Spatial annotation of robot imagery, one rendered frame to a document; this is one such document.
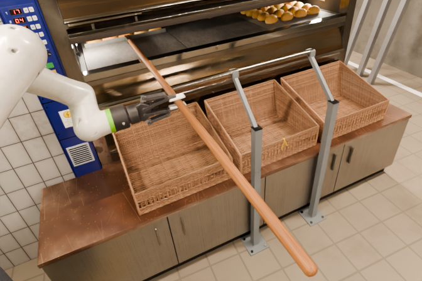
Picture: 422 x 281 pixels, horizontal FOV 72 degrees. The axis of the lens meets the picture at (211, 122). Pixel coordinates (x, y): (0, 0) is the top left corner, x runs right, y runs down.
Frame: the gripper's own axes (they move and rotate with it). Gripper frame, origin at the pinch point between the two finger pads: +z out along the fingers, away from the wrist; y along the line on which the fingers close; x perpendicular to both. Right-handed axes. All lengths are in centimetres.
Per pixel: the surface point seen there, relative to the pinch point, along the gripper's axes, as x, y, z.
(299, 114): -21, 47, 86
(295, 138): -4, 49, 69
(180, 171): -24, 60, 2
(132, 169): -40, 60, -24
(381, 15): -135, 44, 299
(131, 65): -54, 2, -7
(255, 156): 6, 40, 35
